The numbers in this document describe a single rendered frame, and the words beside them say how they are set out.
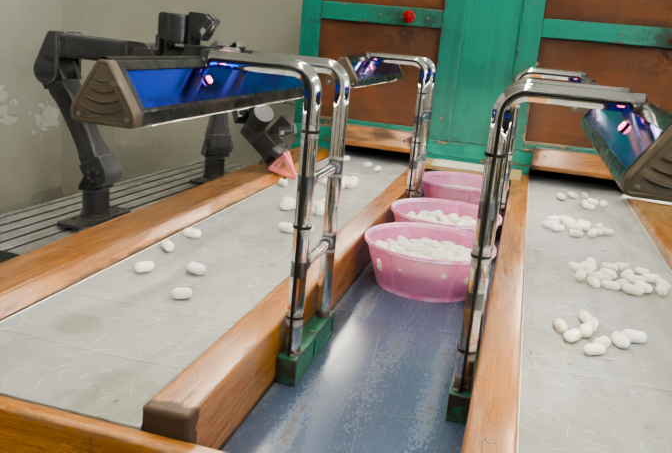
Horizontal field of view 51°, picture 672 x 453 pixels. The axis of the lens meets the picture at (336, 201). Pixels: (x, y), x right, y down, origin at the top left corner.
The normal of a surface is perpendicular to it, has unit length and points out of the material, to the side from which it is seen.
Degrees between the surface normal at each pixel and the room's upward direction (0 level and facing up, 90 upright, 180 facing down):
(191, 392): 0
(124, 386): 0
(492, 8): 90
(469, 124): 90
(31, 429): 90
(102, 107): 90
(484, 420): 0
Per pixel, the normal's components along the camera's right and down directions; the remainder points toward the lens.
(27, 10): 0.94, 0.16
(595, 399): 0.09, -0.97
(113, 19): -0.32, 0.18
